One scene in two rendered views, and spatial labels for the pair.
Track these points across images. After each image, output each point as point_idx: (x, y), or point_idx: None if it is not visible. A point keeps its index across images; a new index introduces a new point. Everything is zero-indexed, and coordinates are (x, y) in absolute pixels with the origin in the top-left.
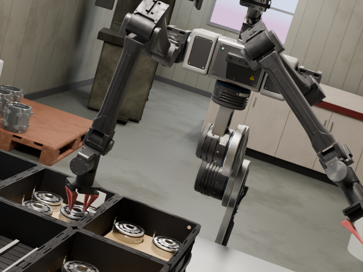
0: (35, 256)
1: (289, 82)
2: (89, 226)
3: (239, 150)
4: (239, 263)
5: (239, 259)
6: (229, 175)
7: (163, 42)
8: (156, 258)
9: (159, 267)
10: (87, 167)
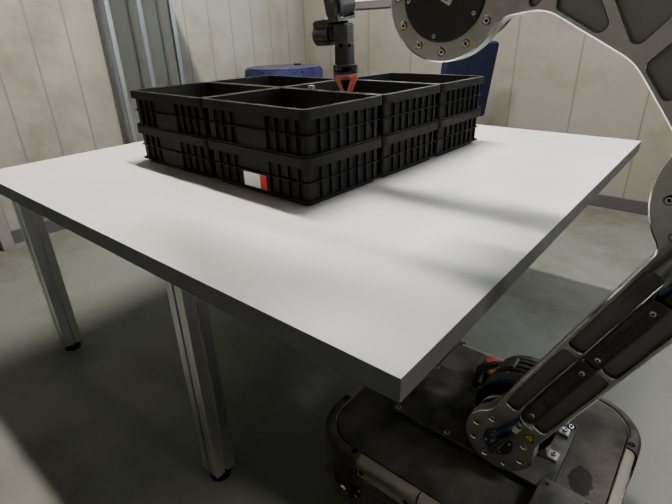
0: (230, 83)
1: None
2: (297, 95)
3: None
4: (407, 277)
5: (431, 283)
6: (414, 52)
7: None
8: (214, 96)
9: None
10: (312, 33)
